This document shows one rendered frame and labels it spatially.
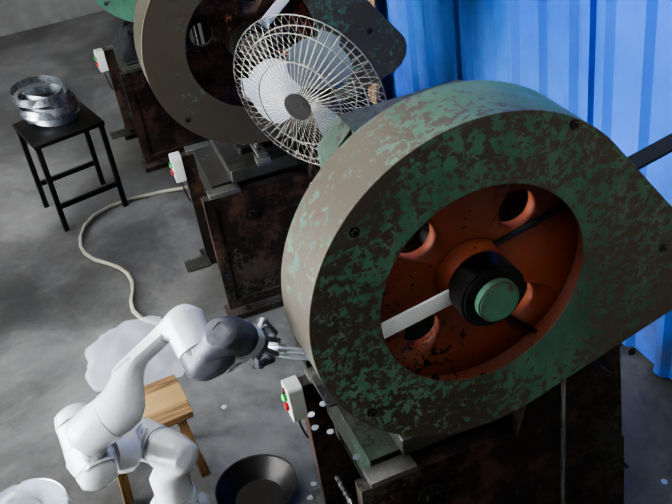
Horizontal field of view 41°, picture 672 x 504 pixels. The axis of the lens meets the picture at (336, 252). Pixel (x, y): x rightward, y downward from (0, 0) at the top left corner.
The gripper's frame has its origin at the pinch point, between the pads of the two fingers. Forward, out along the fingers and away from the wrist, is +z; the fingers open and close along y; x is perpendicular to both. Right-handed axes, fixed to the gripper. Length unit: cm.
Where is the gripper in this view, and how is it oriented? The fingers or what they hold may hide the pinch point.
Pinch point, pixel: (277, 347)
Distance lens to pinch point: 236.8
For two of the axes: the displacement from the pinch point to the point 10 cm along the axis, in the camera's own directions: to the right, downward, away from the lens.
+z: 2.7, 1.8, 9.5
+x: -9.6, -0.4, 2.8
